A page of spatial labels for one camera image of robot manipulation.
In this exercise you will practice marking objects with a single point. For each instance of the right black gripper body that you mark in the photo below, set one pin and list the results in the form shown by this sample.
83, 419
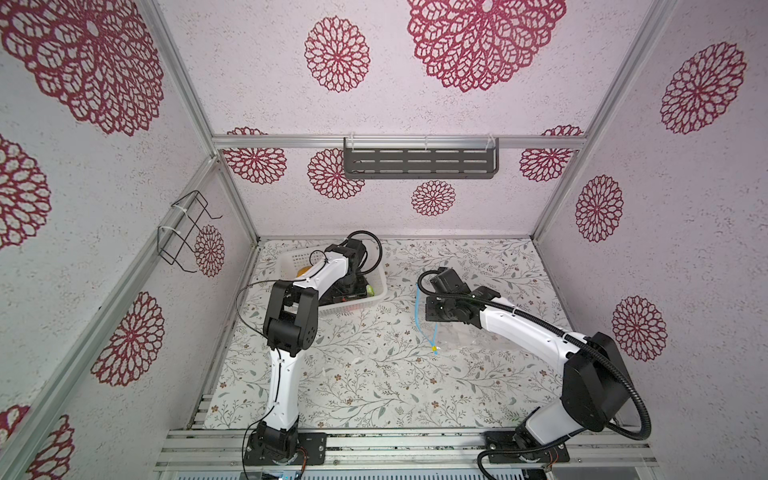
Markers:
439, 311

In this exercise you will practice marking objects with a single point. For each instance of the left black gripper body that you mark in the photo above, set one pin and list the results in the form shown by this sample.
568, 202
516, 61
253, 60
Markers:
350, 286

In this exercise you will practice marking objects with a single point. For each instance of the clear zip top bag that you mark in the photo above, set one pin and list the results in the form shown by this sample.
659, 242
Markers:
456, 324

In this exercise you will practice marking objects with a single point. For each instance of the white perforated plastic basket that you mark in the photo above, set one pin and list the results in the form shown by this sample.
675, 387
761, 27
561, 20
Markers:
289, 263

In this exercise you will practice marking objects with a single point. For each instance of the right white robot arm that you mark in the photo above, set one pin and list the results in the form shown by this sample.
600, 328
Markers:
595, 384

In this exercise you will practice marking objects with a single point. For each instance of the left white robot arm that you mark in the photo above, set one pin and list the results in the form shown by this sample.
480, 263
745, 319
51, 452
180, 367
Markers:
290, 328

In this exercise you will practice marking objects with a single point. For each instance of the grey slotted wall shelf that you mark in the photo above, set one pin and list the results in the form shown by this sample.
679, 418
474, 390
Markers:
420, 163

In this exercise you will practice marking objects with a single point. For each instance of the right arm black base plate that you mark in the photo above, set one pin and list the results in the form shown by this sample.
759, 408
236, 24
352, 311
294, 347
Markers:
507, 446

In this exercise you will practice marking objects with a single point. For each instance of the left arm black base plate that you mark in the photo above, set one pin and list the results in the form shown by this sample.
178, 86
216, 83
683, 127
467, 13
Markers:
285, 448

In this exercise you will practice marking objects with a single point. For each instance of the black wire wall rack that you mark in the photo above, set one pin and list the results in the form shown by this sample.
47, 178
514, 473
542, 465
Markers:
193, 243

